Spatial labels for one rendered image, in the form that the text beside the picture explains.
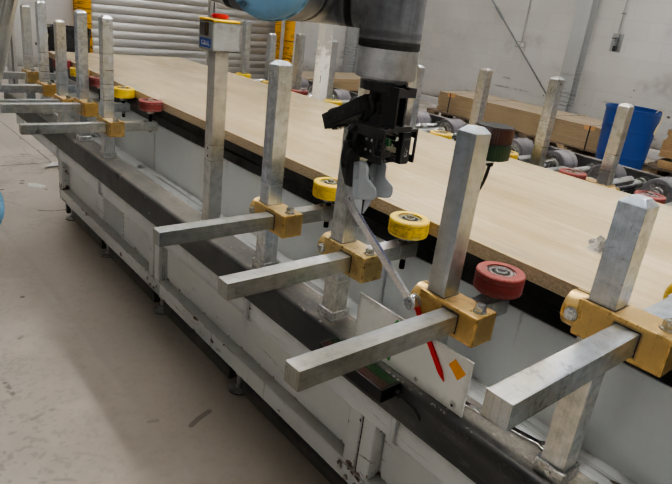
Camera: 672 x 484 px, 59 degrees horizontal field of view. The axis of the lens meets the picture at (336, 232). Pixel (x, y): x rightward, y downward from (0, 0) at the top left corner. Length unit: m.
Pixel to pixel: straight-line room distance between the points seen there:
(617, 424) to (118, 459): 1.35
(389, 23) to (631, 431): 0.74
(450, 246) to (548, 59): 8.17
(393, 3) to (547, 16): 8.29
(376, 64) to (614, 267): 0.41
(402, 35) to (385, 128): 0.13
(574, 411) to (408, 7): 0.58
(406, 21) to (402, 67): 0.06
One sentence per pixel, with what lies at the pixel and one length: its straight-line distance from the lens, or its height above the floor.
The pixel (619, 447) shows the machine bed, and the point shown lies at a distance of 1.13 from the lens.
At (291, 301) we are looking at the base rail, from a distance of 1.23.
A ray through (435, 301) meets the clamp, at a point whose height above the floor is 0.86.
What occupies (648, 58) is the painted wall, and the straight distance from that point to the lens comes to 8.46.
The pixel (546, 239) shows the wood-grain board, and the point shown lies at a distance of 1.23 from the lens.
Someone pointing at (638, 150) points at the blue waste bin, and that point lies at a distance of 6.69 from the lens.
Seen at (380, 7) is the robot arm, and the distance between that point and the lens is 0.86.
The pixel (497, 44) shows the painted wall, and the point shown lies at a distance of 9.49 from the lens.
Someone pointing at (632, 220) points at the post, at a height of 1.08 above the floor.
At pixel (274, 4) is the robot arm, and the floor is 1.27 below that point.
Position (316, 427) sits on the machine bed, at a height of 0.17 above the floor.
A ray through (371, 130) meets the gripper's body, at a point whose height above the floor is 1.11.
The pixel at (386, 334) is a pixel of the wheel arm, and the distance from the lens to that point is 0.83.
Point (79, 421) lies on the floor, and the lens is 2.06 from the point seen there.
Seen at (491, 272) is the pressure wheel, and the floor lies 0.91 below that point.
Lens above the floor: 1.27
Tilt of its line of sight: 21 degrees down
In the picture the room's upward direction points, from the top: 7 degrees clockwise
